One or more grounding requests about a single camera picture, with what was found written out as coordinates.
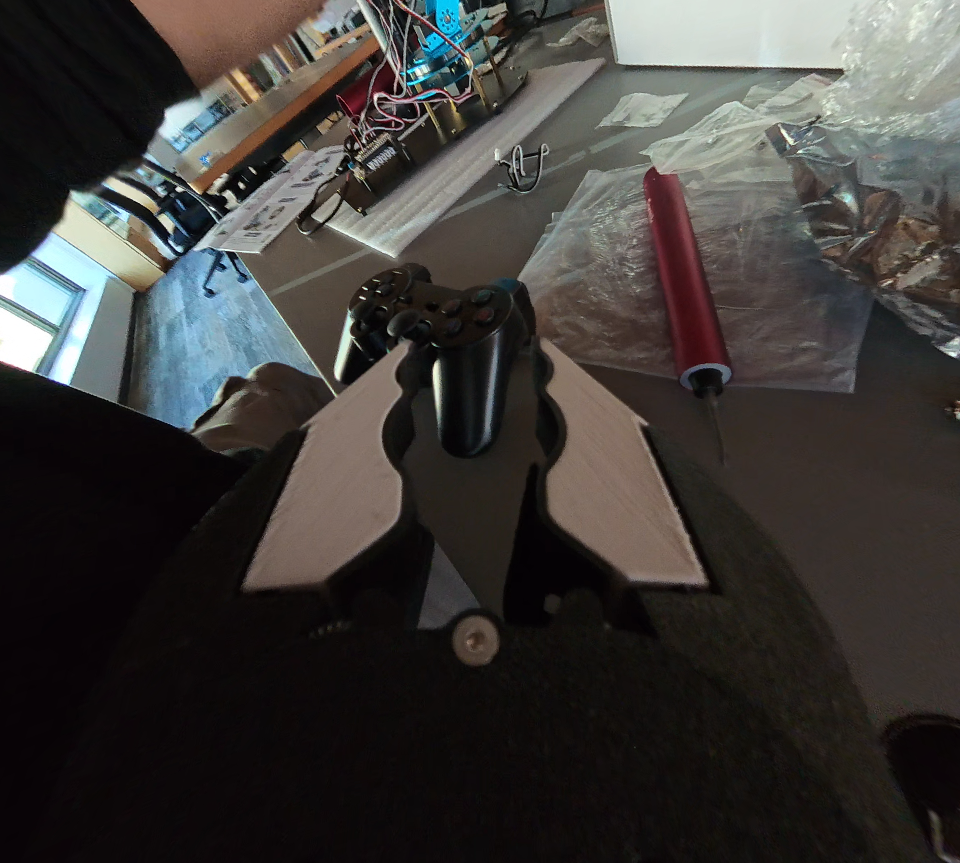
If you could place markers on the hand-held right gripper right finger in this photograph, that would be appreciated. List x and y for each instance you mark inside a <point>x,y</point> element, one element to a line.
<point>615,488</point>

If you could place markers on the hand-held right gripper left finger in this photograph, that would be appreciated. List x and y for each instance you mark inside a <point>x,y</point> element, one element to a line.
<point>330,495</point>

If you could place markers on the black game controller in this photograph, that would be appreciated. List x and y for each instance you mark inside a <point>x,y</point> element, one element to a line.
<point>450,330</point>

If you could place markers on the blue toy robot arm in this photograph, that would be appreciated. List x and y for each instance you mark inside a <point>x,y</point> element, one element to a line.
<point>442,60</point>

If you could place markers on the grey desk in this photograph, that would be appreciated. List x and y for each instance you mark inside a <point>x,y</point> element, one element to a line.
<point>825,503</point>

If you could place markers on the wooden background desk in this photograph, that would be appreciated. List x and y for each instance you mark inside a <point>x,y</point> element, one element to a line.
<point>300,90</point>

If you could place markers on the person's khaki pants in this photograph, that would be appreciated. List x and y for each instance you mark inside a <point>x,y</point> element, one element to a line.
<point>262,402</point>

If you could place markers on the large clear plastic bag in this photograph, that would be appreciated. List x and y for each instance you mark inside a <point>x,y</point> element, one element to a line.
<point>787,308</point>

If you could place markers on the white instruction booklet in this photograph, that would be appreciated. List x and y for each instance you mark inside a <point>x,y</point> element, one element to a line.
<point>277,203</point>

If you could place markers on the black office chair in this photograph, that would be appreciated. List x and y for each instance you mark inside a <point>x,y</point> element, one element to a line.
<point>180,210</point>

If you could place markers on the window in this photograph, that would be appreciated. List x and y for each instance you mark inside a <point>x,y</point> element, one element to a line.
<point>30,315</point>

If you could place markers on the white foam sheet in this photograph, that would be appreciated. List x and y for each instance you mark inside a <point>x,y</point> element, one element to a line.
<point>480,150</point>

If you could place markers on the crumpled clear plastic bag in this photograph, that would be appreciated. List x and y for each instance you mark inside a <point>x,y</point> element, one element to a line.
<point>720,135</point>

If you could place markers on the small clear parts bag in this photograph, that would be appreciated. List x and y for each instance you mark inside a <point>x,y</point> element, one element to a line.
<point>581,32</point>
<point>645,109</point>

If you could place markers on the silver antistatic bag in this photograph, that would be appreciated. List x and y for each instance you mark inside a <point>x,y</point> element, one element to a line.
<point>885,218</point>

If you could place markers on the dark red cylinder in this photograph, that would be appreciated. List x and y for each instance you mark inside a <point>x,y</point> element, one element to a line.
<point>364,90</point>

